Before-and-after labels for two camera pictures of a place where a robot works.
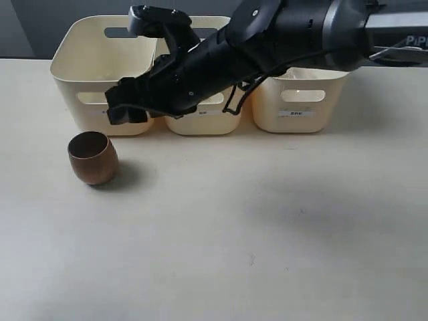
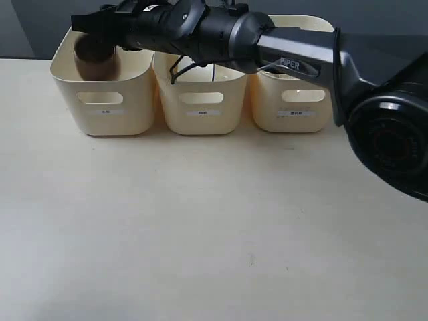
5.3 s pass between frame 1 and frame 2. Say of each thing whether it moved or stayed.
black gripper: moved
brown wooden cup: moved
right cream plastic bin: stayed
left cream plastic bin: stayed
